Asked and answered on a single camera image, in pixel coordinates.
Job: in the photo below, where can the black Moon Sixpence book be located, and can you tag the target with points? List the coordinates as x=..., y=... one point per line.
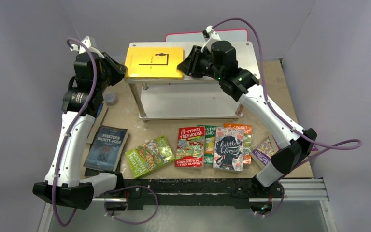
x=89, y=171

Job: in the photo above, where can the small clear plastic cup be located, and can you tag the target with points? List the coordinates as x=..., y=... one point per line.
x=110, y=98

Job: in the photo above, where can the yellow book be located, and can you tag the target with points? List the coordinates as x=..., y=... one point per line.
x=154, y=62

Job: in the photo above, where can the dark green Treehouse book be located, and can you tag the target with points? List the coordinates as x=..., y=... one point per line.
x=210, y=132

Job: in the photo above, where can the purple Treehouse book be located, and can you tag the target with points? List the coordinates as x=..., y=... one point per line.
x=262, y=153

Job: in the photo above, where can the Nineteen Eighty-Four blue book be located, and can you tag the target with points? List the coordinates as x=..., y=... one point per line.
x=106, y=149

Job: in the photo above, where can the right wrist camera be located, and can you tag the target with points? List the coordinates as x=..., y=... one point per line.
x=211, y=36

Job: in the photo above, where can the green 65-Storey Treehouse book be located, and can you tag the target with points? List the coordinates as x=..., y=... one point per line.
x=150, y=156

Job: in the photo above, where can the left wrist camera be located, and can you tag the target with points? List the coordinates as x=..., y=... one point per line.
x=89, y=42

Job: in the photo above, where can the black aluminium base frame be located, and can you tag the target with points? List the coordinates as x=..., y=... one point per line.
x=240, y=193

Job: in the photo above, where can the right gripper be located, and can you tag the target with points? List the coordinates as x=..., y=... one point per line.
x=196, y=63

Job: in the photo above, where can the red 13-Storey Treehouse book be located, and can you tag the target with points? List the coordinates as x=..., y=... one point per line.
x=190, y=147

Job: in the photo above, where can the white two-tier metal shelf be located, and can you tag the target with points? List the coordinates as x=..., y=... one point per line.
x=188, y=98

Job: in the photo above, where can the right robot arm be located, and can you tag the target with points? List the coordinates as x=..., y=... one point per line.
x=220, y=64

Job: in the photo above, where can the orange Treehouse book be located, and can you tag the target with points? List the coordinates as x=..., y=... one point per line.
x=247, y=140

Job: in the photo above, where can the Jane Eyre book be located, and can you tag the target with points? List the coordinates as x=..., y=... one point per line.
x=102, y=111

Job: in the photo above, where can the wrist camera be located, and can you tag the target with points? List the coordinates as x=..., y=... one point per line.
x=211, y=36
x=89, y=42

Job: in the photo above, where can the Little Women book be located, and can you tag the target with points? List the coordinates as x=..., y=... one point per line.
x=228, y=149

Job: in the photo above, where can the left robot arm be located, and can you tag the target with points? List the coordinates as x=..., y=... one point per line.
x=62, y=185

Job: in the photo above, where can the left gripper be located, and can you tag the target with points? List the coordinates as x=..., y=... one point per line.
x=121, y=67

